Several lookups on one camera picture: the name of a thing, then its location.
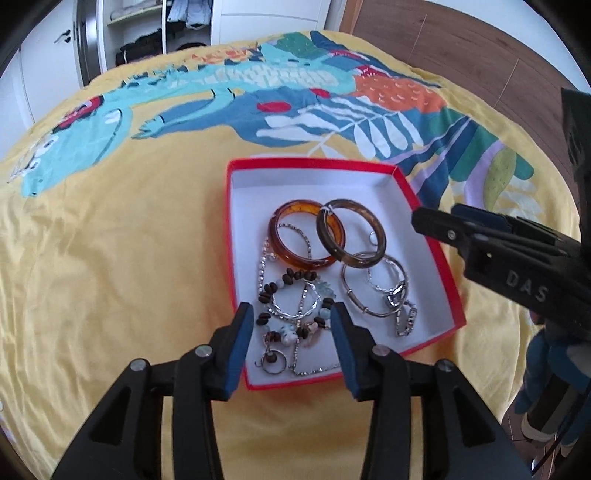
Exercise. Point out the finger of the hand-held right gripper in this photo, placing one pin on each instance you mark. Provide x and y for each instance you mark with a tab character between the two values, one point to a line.
489	219
443	230

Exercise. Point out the hanging light clothes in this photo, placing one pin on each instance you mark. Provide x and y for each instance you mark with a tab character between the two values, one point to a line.
189	11

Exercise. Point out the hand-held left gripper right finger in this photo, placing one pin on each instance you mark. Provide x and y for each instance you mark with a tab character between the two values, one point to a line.
346	350

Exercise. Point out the dark folded clothes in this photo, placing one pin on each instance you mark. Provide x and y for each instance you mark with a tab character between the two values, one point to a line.
138	48

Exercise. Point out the thin silver bangle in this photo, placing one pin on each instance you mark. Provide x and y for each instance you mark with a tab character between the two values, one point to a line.
349	293

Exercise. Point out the white wardrobe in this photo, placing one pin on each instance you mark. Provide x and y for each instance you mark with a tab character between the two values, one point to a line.
268	18

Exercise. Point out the red box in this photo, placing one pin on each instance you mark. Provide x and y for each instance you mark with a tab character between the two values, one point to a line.
258	175

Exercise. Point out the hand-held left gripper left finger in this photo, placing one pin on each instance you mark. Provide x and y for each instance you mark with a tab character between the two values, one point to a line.
242	350

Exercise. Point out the thin silver hoop earring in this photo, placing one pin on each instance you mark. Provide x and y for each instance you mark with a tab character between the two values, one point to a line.
400	272

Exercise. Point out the twisted silver hoop earring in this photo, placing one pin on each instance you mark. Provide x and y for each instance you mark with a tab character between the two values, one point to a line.
281	313

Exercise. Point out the yellow printed blanket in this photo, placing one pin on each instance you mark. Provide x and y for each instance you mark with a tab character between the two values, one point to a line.
115	230

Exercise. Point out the amber bangle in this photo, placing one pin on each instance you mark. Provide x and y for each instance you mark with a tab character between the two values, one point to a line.
277	244

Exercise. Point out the dark brown bangle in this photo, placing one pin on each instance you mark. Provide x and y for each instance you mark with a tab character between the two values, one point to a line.
379	235

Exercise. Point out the person's right hand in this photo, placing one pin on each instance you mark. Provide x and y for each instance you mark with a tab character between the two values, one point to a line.
540	360

